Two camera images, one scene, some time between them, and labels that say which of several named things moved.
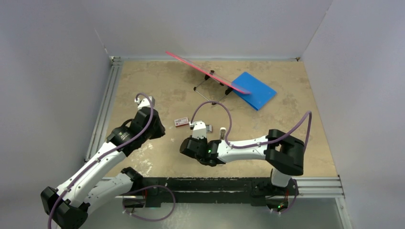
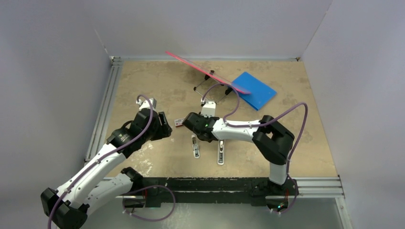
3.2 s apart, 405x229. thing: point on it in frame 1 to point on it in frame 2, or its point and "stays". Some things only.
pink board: [227, 82] stays
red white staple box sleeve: [181, 122] stays
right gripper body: [204, 140] to [200, 116]
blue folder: [261, 93] stays
